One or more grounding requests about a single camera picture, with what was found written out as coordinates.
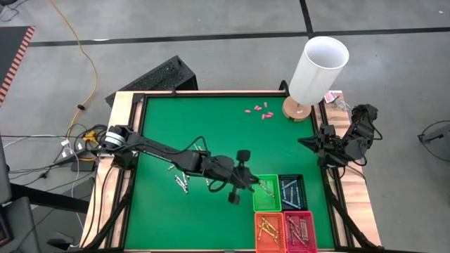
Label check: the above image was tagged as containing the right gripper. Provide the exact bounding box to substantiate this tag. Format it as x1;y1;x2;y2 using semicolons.
297;124;349;166

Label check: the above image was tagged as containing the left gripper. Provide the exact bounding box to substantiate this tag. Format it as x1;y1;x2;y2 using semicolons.
224;163;263;193

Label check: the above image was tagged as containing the green plastic basket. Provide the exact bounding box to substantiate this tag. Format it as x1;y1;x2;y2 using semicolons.
252;174;283;213

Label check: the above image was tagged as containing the black plastic basket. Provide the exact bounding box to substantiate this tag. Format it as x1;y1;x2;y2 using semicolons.
278;174;309;212

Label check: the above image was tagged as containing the clear plastic bag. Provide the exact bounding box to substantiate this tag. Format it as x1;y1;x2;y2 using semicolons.
333;98;352;112

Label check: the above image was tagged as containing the pink eraser packet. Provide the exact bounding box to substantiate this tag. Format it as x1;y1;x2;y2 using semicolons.
323;90;341;105

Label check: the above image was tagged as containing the green table mat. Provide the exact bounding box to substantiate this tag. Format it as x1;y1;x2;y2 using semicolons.
123;95;335;251

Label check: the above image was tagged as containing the wooden table side board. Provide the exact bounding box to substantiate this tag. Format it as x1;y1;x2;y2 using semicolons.
318;90;383;247
79;90;145;249

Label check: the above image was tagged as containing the orange plastic basket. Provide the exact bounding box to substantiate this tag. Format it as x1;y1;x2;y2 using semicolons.
254;212;288;253

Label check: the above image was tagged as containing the white shade wooden base lamp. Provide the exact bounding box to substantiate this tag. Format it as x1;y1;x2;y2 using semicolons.
282;35;350;122

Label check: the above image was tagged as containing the pink plastic basket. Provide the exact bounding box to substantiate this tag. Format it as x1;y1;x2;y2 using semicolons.
283;210;318;253

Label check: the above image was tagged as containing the black perforated case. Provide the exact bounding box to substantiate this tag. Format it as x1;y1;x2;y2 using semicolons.
105;55;198;108

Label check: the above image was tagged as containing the gray power strip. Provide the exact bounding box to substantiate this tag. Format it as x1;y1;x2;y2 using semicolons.
52;139;89;166

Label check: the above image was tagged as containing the black orange-striped floor mat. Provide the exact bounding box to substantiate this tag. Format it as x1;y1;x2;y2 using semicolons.
0;25;37;106

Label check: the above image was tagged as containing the black aluminium table frame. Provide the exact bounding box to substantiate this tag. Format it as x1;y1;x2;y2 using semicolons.
82;79;380;253

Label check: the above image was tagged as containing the yellow power cable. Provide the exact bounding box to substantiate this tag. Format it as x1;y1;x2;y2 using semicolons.
49;0;98;143

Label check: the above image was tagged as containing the black floor cable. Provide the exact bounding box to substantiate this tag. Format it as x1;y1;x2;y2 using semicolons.
0;134;71;140

